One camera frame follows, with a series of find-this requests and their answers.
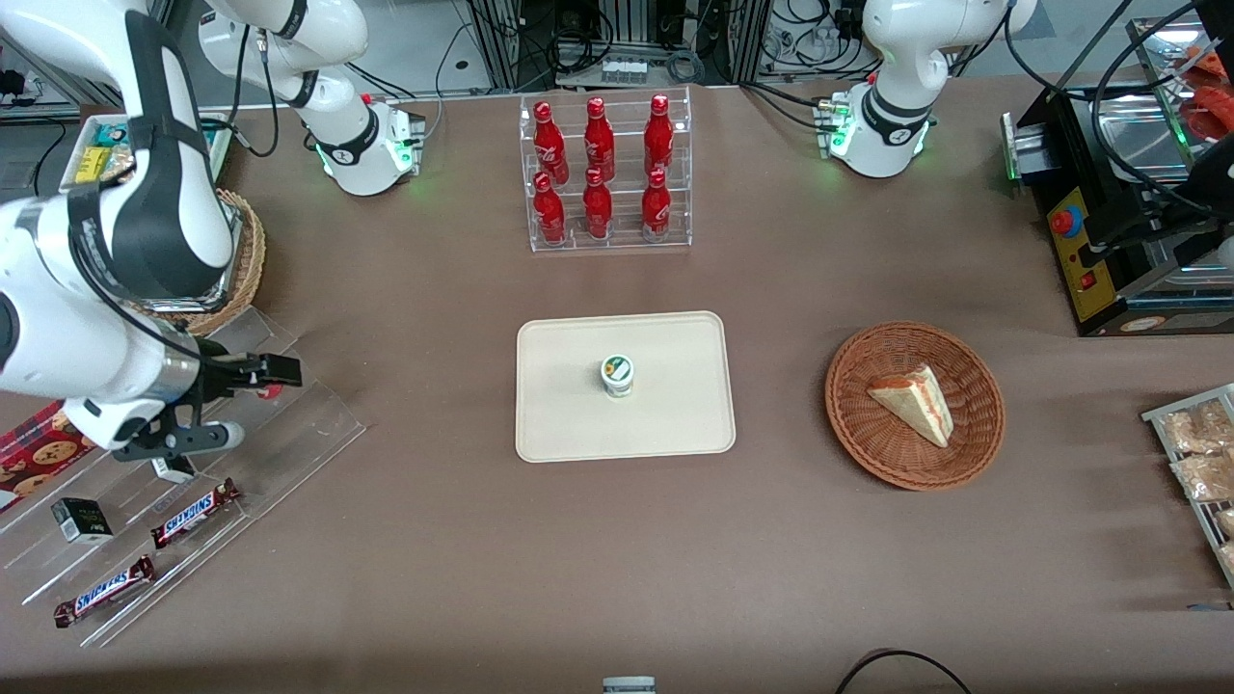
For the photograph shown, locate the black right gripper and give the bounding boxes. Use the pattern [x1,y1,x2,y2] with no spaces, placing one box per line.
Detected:
[181,351,304,425]

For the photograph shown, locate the beige plastic tray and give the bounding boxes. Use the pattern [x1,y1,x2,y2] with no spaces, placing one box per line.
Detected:
[515,310,737,464]

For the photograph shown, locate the clear acrylic stepped stand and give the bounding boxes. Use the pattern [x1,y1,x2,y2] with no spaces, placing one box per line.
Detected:
[0,307,367,649]

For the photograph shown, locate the oval light wicker basket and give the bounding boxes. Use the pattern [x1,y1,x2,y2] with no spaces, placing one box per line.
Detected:
[145,189,267,337]

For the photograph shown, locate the snickers bar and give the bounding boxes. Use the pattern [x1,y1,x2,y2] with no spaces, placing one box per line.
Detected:
[149,478,242,550]
[53,555,156,629]

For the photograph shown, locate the red cookie box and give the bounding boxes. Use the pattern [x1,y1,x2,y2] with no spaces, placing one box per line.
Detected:
[0,400,99,514]

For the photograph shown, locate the white snack bin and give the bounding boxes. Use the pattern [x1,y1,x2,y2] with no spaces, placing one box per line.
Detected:
[58,112,235,194]

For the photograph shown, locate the red cola bottle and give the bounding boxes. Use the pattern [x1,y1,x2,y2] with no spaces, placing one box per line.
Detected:
[641,168,672,241]
[582,168,614,241]
[533,172,567,246]
[533,100,570,184]
[644,93,675,176]
[583,96,616,182]

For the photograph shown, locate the clear acrylic bottle rack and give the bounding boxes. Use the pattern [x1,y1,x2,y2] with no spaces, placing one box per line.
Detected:
[519,85,693,254]

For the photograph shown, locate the round brown wicker basket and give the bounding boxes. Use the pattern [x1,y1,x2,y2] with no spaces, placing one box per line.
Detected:
[824,321,1006,493]

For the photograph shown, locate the triangular wrapped sandwich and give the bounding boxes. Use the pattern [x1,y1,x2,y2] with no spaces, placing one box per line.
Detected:
[867,363,955,449]

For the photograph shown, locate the black machine with yellow panel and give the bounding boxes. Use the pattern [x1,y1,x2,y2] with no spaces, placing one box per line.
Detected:
[1003,82,1234,338]

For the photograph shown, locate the stainless steel pan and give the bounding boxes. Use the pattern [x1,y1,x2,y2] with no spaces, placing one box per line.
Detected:
[1087,92,1198,186]

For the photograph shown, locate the clear bag of pastries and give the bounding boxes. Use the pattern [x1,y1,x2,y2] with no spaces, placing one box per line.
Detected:
[1160,399,1234,455]
[1170,451,1234,503]

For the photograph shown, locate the red packaged food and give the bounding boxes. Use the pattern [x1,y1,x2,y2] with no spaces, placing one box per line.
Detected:
[1180,46,1234,143]

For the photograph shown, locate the black cable loop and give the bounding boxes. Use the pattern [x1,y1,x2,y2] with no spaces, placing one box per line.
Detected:
[834,649,975,694]

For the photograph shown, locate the grey wire rack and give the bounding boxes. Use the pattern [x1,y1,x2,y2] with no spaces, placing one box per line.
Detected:
[1141,384,1234,591]

